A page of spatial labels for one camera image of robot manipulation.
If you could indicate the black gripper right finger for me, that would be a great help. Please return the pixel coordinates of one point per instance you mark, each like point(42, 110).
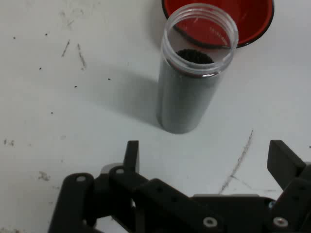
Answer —
point(296, 194)

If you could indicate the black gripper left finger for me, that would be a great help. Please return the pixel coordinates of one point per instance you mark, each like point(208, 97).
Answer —
point(116, 189)

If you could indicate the clear jar of black granules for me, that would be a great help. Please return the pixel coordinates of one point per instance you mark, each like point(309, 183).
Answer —
point(184, 97)

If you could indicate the red bowl with black rim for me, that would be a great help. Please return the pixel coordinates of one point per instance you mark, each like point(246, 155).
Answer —
point(252, 14)

